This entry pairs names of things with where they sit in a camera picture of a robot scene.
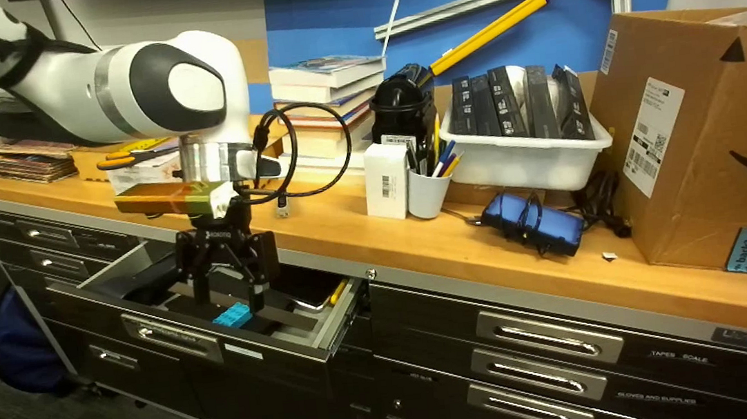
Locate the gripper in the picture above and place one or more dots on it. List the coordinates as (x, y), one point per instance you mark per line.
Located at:
(220, 234)

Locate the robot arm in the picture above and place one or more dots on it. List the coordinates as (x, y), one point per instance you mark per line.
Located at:
(76, 88)

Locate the blue block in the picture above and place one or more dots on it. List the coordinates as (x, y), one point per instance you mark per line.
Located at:
(233, 315)

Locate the open drawer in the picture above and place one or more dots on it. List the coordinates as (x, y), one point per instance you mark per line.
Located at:
(277, 348)

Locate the black tablet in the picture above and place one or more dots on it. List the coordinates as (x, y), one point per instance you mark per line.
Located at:
(309, 287)

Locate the yellow pen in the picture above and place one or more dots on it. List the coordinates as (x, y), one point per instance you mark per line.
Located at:
(338, 291)

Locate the white paper packet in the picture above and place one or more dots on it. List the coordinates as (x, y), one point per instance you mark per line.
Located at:
(144, 172)

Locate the white box with barcode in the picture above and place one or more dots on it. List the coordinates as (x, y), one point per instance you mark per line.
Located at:
(386, 182)

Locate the stack of books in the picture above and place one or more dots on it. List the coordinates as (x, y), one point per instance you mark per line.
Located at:
(328, 103)

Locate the white cup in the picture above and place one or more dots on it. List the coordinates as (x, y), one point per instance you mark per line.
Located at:
(427, 195)

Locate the blue bag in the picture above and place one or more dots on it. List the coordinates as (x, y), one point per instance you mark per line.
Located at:
(20, 344)

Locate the stack of magazines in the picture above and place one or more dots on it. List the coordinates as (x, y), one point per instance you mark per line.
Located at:
(21, 162)

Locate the black coffee maker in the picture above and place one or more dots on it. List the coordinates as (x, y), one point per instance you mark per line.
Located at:
(401, 106)

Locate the bundle of pens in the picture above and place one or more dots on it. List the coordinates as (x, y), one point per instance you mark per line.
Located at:
(439, 157)

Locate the blue power pack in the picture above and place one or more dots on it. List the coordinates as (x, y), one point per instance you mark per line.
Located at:
(531, 221)

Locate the white plastic tub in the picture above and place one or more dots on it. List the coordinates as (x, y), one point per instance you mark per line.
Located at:
(521, 163)

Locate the row of black boxes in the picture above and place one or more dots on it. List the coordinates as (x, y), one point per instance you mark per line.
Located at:
(515, 104)

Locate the yellow stick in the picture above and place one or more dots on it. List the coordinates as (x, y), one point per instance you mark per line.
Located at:
(490, 30)

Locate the small white paper scrap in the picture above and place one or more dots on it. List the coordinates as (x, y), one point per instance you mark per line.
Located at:
(609, 256)

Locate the cardboard box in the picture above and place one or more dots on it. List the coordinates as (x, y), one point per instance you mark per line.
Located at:
(712, 132)

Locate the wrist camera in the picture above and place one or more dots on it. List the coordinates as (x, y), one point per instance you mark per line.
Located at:
(157, 199)

